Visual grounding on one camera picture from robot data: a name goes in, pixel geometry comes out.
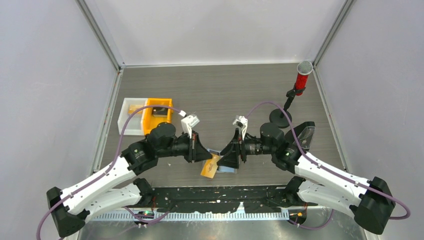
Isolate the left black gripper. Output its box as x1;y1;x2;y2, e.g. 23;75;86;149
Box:
157;130;213;163

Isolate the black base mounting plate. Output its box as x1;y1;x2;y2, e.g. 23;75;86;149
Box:
128;185;317;214

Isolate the orange credit card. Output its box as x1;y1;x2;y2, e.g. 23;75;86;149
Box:
200;154;221;179

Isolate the red microphone on black stand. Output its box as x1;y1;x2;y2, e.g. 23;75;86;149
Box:
269;60;313;129

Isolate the black stand with clear plate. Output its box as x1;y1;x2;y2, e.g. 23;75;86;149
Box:
284;121;316;152

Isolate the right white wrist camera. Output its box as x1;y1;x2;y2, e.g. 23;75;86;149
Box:
232;115;248;140

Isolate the tan card in white bin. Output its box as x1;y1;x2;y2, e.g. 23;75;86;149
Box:
127;104;143;115

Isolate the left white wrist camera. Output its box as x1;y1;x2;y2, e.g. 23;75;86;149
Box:
178;110;200;139

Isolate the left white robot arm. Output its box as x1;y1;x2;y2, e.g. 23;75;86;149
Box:
46;122;213;238

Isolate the black card in orange bin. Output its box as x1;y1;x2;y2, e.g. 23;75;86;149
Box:
151;106;169;118

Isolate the orange plastic bin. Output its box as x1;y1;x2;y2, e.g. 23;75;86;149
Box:
141;98;174;134

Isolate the slotted metal rail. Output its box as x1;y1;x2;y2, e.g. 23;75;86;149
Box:
93;209;290;222

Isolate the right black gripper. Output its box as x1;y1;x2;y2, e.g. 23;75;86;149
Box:
217;128;275;169

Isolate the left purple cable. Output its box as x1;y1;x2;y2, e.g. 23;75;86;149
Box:
35;105;186;240

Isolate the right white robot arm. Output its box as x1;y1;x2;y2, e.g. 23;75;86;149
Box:
217;122;396;235

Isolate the blue grey card holder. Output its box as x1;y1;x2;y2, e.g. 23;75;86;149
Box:
207;148;237;174

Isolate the white plastic bin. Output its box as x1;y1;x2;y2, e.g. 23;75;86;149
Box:
117;97;149;137

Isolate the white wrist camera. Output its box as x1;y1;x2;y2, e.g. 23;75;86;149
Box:
232;115;248;140
178;110;200;139

